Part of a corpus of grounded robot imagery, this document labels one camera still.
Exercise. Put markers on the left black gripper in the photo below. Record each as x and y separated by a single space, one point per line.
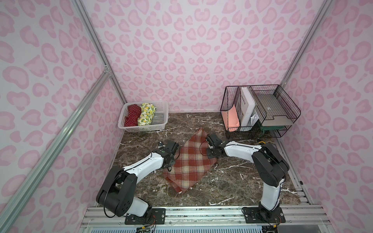
174 148

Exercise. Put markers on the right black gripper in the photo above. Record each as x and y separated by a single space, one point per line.
211 141

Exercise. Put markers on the red plaid skirt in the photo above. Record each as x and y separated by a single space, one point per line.
192 163

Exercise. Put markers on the white plastic basket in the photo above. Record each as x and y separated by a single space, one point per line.
158 123

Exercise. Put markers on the lemon print skirt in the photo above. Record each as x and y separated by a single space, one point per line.
147 115

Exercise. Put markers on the red polka dot skirt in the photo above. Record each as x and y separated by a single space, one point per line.
134 112

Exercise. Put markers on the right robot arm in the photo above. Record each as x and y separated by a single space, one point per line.
269 163

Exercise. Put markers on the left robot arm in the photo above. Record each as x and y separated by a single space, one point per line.
117 193

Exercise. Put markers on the pink folder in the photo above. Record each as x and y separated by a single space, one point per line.
233 122

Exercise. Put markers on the white book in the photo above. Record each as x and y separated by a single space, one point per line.
247 106

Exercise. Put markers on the grey paper tray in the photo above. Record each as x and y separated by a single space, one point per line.
274 111

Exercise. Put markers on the black wire desk organizer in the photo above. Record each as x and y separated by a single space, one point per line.
254 111

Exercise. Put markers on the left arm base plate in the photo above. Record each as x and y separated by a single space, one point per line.
152 216

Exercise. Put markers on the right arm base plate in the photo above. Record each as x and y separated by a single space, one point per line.
262 215

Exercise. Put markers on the aluminium frame rail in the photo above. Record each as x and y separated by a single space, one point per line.
213 219

